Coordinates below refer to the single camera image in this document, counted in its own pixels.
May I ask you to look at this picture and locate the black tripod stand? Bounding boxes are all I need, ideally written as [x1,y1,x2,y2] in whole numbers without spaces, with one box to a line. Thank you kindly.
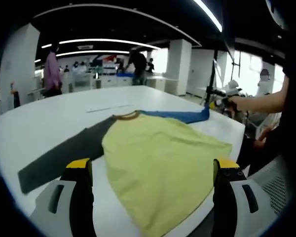
[201,49,242,105]

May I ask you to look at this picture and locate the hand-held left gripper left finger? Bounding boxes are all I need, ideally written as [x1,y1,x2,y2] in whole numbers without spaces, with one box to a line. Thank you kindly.
[29,158,97,237]

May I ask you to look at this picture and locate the thin white template strip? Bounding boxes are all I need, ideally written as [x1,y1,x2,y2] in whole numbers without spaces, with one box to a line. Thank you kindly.
[86,103,134,113]

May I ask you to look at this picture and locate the person's dark clothing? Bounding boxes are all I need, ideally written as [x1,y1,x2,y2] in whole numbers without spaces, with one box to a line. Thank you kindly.
[239,49,296,178]

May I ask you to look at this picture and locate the long curved ceiling light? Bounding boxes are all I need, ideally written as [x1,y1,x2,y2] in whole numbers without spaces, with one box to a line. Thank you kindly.
[193,0,223,33]

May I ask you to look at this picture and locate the yellow black blue garment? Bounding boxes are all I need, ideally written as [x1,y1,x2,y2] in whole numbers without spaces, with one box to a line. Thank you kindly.
[17,110,234,237]

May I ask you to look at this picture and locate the black stand with orange top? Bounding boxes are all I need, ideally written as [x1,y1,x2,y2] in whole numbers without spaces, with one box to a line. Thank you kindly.
[10,82,21,108]

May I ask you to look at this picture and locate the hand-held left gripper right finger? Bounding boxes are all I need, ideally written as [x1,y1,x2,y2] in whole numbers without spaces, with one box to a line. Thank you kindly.
[212,158,280,237]

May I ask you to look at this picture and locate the white mesh chair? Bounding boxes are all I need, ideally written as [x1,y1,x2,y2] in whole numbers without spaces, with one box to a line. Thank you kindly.
[248,158,288,216]

